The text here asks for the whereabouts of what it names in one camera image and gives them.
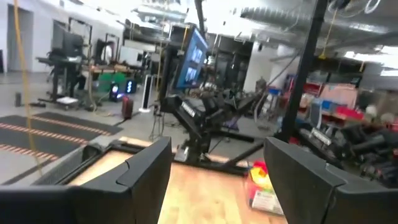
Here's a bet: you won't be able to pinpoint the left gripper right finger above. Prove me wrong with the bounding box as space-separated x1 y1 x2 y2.
263 136 398 224

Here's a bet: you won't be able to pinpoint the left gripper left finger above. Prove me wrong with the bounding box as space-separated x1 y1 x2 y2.
0 136 173 224

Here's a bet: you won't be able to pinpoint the large yellow block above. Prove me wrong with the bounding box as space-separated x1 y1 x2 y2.
249 167 272 190

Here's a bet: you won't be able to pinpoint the red stud block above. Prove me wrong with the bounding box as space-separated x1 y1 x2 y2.
252 159 269 170

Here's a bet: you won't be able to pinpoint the idle black robot arms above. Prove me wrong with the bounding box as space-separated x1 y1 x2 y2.
297 123 398 188

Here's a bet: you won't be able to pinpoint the clear plastic bin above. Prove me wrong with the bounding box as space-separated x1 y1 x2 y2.
244 159 285 216

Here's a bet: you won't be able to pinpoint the red case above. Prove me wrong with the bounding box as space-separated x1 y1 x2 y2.
121 95 135 121

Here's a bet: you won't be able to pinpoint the computer with blue lights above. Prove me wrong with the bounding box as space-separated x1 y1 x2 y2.
108 79 138 102

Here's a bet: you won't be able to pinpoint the white tower device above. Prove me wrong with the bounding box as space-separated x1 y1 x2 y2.
138 74 155 114

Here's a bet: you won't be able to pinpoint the green chair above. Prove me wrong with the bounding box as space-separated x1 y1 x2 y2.
97 72 129 93

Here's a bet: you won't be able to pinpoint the black workbench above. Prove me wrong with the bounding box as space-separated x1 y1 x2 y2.
36 17 93 111

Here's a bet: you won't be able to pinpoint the large display screen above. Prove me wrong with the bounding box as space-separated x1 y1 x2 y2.
175 27 210 90

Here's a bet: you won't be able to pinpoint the yellow cable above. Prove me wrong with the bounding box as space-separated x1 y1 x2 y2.
12 0 43 179

